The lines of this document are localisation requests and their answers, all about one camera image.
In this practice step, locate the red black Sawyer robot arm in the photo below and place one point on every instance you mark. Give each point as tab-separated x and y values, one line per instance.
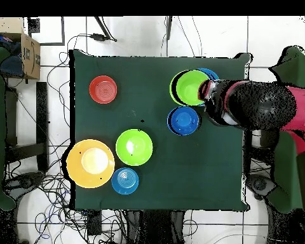
264	106

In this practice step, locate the red plastic bowl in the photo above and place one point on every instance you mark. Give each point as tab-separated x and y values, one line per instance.
103	89

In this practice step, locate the large green bowl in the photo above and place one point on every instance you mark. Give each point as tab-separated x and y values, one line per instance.
134	147

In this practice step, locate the black power adapter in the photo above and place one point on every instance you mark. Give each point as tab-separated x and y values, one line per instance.
97	37

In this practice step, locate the dark blue bag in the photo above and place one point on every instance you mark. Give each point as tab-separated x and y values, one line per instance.
11	66

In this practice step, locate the large yellow bowl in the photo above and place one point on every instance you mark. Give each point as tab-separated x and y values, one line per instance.
90	164

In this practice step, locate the small green ribbed bowl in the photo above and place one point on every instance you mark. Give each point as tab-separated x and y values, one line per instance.
188	87

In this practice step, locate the large light blue bowl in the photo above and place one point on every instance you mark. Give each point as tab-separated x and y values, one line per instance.
211	73

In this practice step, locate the dark blue bowl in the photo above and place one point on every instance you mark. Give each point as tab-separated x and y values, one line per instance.
183	120

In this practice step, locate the cardboard box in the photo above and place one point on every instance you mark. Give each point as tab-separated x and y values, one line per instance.
30	58

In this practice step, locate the small light blue bowl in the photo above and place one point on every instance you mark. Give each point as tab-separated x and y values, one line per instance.
124	181

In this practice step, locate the dark green tablecloth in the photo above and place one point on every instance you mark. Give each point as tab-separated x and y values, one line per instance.
155	178

